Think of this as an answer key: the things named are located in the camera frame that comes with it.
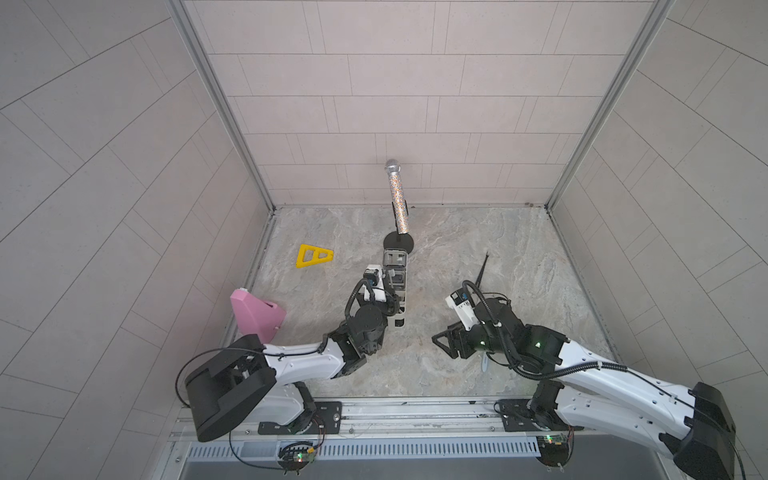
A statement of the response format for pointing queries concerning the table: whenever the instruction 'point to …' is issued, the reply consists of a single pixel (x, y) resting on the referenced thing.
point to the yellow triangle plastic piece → (316, 260)
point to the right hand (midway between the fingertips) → (441, 339)
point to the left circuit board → (295, 456)
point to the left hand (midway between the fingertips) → (391, 269)
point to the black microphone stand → (397, 241)
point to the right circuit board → (552, 449)
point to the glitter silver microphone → (394, 169)
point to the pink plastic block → (255, 316)
